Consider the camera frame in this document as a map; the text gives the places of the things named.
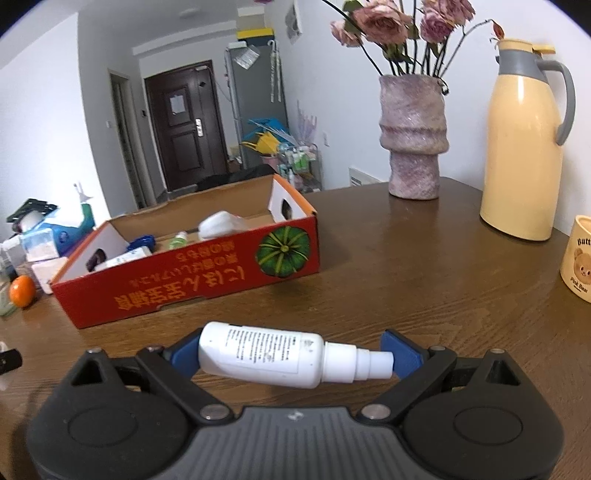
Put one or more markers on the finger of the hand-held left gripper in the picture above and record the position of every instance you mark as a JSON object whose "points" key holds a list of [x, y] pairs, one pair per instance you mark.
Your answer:
{"points": [[10, 362]]}

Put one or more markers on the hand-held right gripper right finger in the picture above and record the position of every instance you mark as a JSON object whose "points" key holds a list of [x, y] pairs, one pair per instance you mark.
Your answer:
{"points": [[404, 353]]}

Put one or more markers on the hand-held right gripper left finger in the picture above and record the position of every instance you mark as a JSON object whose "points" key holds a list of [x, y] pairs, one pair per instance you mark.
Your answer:
{"points": [[184, 353]]}

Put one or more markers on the red cardboard box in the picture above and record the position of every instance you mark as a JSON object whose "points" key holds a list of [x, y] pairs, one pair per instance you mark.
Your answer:
{"points": [[184, 288]]}

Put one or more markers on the white spray bottle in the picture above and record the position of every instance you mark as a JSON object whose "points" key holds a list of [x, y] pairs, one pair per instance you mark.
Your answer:
{"points": [[258, 353]]}

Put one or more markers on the red and white lint brush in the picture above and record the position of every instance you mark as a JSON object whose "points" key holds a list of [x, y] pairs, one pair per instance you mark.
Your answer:
{"points": [[219, 225]]}

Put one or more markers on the orange fruit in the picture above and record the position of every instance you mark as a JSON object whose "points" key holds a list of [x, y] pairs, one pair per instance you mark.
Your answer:
{"points": [[22, 291]]}

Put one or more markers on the white tissue box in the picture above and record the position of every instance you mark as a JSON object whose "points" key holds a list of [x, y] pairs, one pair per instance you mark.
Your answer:
{"points": [[48, 274]]}

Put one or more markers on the blue tissue pack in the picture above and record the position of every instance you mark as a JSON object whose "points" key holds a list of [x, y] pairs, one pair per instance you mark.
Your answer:
{"points": [[60, 235]]}

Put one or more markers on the black flat plastic object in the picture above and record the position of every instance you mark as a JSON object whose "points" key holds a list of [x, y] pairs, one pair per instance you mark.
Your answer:
{"points": [[30, 211]]}

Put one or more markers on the yellow bear mug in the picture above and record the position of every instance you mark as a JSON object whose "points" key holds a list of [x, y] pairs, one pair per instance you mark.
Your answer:
{"points": [[579, 263]]}

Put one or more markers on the storage cart with bottles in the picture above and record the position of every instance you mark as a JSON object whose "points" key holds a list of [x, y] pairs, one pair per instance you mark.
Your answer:
{"points": [[300, 166]]}

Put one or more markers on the dark brown entrance door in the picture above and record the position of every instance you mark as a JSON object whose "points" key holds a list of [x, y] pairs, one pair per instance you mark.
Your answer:
{"points": [[184, 138]]}

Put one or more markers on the pink textured vase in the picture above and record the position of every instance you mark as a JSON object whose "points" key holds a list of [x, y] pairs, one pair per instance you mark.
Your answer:
{"points": [[413, 134]]}

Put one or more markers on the grey interior door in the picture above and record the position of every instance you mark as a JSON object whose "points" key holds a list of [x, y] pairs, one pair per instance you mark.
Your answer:
{"points": [[127, 138]]}

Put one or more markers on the yellow plastic item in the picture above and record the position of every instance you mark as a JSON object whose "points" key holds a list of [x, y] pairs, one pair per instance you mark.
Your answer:
{"points": [[261, 144]]}

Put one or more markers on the blue plastic rack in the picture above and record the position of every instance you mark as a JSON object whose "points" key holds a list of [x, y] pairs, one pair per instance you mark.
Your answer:
{"points": [[268, 125]]}

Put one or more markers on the purple dried grass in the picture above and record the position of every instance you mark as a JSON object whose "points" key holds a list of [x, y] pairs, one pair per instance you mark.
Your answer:
{"points": [[308, 127]]}

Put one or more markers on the grey refrigerator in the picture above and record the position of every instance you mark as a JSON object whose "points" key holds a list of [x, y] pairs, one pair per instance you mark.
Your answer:
{"points": [[258, 101]]}

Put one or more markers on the hanging folded umbrella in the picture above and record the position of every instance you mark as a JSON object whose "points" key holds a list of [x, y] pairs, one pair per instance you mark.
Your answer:
{"points": [[275, 69]]}

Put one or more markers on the yellow and black box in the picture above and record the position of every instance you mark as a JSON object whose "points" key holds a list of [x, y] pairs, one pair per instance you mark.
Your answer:
{"points": [[255, 34]]}

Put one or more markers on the dried pink roses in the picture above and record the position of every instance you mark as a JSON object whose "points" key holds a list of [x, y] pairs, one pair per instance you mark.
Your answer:
{"points": [[383, 23]]}

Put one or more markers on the white wall radiator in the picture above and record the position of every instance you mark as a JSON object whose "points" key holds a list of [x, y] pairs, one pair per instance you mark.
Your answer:
{"points": [[364, 177]]}

